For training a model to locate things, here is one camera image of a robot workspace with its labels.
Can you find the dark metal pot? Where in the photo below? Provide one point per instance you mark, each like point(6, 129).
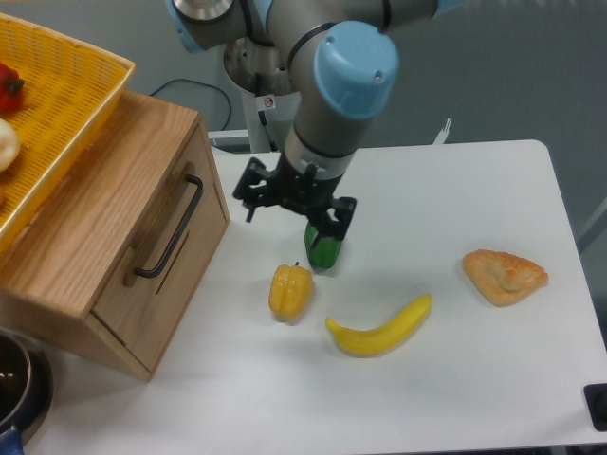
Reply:
point(26, 391)

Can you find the black corner object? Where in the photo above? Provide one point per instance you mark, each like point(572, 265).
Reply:
point(596, 400)

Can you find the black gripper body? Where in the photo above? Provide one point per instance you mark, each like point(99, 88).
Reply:
point(304, 192)

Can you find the yellow toy bell pepper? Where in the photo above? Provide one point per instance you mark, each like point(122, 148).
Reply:
point(290, 290)

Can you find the white toy vegetable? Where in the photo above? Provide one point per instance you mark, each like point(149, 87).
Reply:
point(10, 145)

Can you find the green toy bell pepper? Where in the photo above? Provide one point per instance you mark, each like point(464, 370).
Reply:
point(322, 251)

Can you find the yellow plastic basket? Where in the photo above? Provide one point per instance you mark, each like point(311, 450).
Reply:
point(71, 89)

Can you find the yellow toy banana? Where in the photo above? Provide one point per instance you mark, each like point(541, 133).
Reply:
point(386, 337)

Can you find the red toy pepper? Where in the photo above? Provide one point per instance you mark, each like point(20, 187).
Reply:
point(12, 96)

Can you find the white metal bracket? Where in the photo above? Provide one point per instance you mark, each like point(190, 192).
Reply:
point(443, 134)

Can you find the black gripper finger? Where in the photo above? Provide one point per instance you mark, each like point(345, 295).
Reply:
point(257, 187)
point(333, 221)

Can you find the wooden drawer cabinet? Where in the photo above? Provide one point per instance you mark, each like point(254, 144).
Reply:
point(55, 272)

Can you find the wooden top drawer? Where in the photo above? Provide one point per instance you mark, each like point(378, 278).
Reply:
point(148, 293)

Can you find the toy bread pastry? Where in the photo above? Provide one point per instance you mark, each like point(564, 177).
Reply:
point(503, 278)

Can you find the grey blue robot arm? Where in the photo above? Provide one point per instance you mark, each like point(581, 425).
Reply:
point(341, 61)

